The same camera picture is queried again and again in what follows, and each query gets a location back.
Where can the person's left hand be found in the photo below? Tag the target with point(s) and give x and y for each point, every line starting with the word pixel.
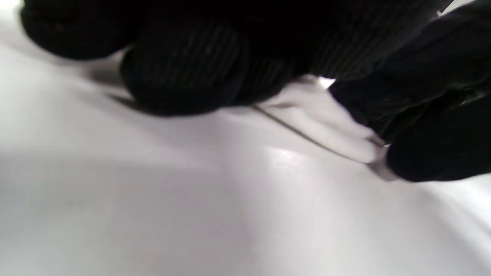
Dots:
pixel 211 50

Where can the person's right hand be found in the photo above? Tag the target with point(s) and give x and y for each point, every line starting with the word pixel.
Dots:
pixel 433 107

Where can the white sock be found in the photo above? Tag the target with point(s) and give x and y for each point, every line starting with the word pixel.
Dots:
pixel 307 103
pixel 326 126

